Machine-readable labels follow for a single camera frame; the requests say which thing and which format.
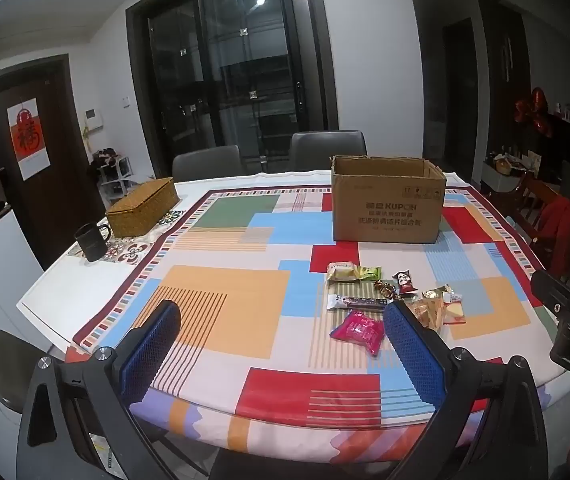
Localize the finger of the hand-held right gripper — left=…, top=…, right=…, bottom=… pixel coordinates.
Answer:
left=531, top=270, right=570, bottom=318

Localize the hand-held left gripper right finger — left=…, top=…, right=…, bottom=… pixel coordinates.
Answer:
left=384, top=300, right=550, bottom=480

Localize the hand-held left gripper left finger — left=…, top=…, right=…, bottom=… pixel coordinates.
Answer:
left=16, top=300, right=183, bottom=480

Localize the translucent orange snack packet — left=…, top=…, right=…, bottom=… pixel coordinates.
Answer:
left=407, top=297, right=446, bottom=331

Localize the pink snack packet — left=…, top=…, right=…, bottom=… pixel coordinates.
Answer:
left=330, top=309, right=386, bottom=356

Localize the yellow and white snack packet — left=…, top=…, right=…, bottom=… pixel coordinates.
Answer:
left=442, top=292, right=466, bottom=322

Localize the red and white candy packet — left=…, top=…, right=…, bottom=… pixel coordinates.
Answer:
left=392, top=270, right=418, bottom=294

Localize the white long snack bar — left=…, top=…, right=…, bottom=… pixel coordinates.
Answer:
left=326, top=294, right=390, bottom=310

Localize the cream snack packet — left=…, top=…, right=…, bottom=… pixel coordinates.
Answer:
left=326, top=261, right=362, bottom=286

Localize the brown cardboard box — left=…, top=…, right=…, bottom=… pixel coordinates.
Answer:
left=330, top=155, right=448, bottom=245

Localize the red garment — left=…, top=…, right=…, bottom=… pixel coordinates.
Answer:
left=537, top=195, right=570, bottom=273

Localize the patterned table runner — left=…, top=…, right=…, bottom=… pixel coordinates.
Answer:
left=67, top=195, right=188, bottom=266

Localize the wooden chair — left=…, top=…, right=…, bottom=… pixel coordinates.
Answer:
left=507, top=172, right=570, bottom=271

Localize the colourful geometric tablecloth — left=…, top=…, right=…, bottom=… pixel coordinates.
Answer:
left=65, top=184, right=566, bottom=466

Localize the black mug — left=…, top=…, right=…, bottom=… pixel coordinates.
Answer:
left=74, top=222, right=112, bottom=262

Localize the white side cabinet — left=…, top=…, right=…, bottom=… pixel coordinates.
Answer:
left=481, top=162, right=523, bottom=195

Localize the woven wicker basket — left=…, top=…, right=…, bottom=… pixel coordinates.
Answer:
left=105, top=176, right=180, bottom=238

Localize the dark shell chair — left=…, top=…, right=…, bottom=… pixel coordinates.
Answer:
left=0, top=326, right=66, bottom=413

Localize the white shoe rack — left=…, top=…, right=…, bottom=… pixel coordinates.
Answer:
left=90, top=147, right=133, bottom=201

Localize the red balloon decoration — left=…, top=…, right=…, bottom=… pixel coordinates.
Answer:
left=515, top=87, right=556, bottom=136

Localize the dark wooden door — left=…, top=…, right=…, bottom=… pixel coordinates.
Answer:
left=0, top=55, right=90, bottom=271

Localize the dark interior door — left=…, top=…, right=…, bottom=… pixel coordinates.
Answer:
left=442, top=17, right=480, bottom=183

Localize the glass sliding door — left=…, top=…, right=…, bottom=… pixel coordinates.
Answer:
left=126, top=0, right=340, bottom=181

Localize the red and white wall calendar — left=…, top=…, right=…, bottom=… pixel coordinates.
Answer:
left=7, top=100, right=52, bottom=181

